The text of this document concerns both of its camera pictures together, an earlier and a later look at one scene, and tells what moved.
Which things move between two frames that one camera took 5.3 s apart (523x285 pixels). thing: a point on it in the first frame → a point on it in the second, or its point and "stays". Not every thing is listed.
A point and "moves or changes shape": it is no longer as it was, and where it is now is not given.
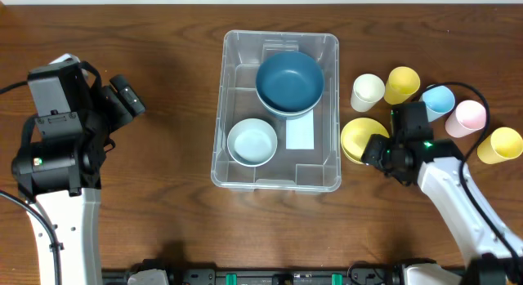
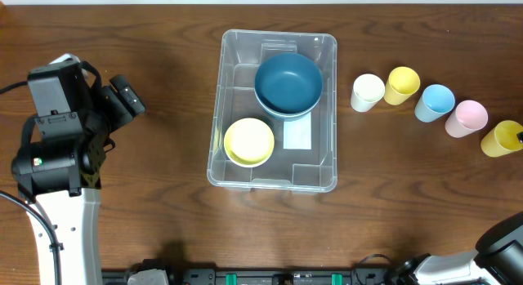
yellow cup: (503, 144) moves or changes shape
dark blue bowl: (290, 82) stays
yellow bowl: (355, 135) → (248, 142)
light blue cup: (439, 100) stays
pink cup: (469, 117) stays
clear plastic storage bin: (243, 52) stays
